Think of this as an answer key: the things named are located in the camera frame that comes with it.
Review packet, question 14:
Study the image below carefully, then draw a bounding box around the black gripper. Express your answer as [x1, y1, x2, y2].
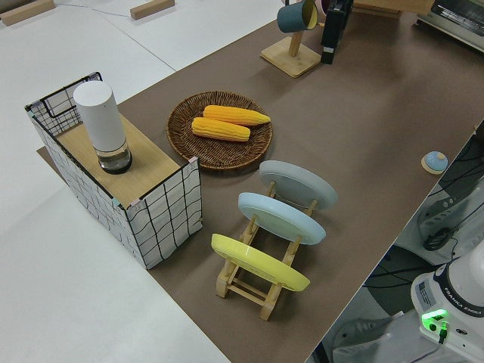
[320, 0, 355, 66]

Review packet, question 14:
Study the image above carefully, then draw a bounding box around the wooden drawer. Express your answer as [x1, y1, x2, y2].
[392, 0, 435, 14]

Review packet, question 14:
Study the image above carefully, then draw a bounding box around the wooden drawer cabinet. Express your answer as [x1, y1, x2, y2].
[353, 0, 404, 17]

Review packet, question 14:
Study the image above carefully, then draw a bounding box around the teal mug yellow inside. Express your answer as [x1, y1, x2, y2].
[276, 0, 319, 34]

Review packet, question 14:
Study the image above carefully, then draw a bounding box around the wooden mug tree stand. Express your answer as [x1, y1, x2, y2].
[259, 0, 323, 79]

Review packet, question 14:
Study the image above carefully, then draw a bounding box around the brown table mat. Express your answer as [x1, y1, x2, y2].
[36, 0, 484, 363]

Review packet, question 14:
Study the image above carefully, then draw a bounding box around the white toaster oven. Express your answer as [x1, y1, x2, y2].
[414, 0, 484, 54]

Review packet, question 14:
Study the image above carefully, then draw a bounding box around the long yellow corn cob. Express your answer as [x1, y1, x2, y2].
[203, 104, 272, 127]

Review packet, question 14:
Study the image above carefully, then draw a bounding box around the short yellow corn cob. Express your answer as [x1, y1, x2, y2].
[191, 116, 252, 143]

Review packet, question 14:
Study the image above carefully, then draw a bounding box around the grey plate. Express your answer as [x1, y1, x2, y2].
[258, 160, 339, 210]

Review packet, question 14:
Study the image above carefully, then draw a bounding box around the round wicker tray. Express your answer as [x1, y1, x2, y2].
[166, 90, 274, 171]

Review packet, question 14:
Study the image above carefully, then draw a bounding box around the small wooden block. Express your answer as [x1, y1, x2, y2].
[129, 0, 176, 20]

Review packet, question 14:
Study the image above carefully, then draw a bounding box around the light blue plate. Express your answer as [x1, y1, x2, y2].
[237, 191, 327, 246]

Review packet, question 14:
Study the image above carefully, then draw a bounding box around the grey power strip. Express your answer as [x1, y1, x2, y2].
[418, 185, 477, 237]

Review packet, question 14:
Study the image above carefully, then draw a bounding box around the yellow plate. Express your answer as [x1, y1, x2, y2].
[210, 233, 312, 293]

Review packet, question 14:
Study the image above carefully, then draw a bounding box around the white cylindrical bottle clear base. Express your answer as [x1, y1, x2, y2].
[73, 82, 134, 175]

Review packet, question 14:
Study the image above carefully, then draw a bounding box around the grid-pattern box with wooden shelf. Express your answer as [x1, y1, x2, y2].
[24, 70, 204, 271]

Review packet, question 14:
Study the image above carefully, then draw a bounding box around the wooden plate rack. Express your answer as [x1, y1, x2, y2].
[216, 180, 319, 321]

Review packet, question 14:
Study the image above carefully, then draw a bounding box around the large wooden block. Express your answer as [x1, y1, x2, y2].
[0, 0, 56, 27]

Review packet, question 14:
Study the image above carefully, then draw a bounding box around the black plug with cable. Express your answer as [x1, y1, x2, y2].
[423, 228, 451, 252]

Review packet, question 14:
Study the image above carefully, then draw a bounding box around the black floor cable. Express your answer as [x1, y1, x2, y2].
[363, 259, 455, 290]

